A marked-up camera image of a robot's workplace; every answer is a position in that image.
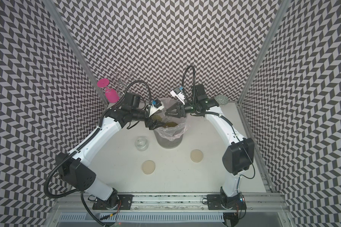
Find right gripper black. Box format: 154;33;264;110
166;99;199;118

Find glass jar with beans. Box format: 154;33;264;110
153;111;167;123
135;136;149;151

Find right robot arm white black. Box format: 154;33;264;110
165;84;255;211

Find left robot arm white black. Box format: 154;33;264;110
56;92;164;210

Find mung beans in bin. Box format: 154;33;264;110
163;122;178;128

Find clear plastic bin liner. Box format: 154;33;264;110
154;97;189;138

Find grey mesh trash bin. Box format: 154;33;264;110
154;130;184;149

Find green patterned small bowl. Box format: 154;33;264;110
215;95;229;106

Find pink wine glass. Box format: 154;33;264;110
97;79;120;104

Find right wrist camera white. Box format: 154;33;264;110
170;87;186;105

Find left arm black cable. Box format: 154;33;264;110
43;80;153;227

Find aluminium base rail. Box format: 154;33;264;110
45;193;295;227

